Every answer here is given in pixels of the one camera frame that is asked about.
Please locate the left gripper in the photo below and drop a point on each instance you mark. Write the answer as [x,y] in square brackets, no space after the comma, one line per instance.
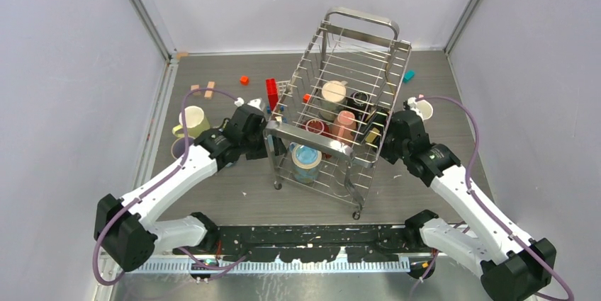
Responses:
[274,145]

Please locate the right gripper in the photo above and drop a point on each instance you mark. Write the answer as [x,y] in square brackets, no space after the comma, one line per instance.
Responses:
[388,155]

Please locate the pink faceted mug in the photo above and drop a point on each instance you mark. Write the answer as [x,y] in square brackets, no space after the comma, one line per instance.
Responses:
[429,114]

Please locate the salmon pink mug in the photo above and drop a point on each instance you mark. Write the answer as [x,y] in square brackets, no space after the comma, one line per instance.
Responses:
[344,127]

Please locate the black mug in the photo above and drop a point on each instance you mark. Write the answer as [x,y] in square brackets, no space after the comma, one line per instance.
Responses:
[359,104]

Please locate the pale yellow faceted mug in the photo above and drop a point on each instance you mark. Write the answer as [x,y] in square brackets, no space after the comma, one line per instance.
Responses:
[196,122]

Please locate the iridescent pink mug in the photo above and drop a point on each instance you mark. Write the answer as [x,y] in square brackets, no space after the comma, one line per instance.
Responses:
[178,147]

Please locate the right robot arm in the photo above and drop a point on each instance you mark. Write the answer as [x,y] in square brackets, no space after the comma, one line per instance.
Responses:
[509,263]

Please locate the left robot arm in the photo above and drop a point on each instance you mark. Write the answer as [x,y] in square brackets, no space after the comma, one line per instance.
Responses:
[128,228]

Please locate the blue butterfly mug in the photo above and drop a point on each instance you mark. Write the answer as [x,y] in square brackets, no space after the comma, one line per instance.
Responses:
[306,163]

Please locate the dark red mug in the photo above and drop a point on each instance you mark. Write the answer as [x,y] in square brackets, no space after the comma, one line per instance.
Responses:
[318,127]

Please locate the red block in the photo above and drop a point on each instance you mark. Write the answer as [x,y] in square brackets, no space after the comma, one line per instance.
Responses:
[272,92]

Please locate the teal block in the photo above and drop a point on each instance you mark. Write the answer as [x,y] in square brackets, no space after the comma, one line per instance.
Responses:
[409,76]

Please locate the cream mug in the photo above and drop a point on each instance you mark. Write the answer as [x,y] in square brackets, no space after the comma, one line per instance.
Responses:
[333,97]

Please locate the long wooden block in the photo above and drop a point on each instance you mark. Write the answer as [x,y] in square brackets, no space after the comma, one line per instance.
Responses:
[209,90]

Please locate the small wooden cube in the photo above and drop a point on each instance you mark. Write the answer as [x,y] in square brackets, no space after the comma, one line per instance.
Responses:
[195,89]

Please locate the corner wooden block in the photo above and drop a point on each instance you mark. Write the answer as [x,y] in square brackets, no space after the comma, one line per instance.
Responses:
[180,55]

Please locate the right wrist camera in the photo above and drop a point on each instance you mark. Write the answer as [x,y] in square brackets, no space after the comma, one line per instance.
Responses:
[413,104]

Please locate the steel wire dish rack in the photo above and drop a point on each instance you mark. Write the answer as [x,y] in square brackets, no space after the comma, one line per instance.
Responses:
[367,52]

